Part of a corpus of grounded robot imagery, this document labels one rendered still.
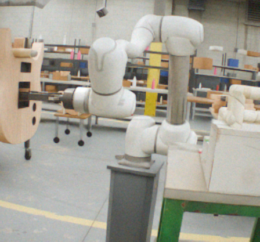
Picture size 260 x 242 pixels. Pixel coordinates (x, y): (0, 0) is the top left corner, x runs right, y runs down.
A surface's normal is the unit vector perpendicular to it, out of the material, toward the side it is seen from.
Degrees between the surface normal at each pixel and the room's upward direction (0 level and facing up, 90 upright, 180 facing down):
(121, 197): 90
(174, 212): 91
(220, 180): 90
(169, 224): 89
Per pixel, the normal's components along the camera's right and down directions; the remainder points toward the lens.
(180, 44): -0.25, 0.53
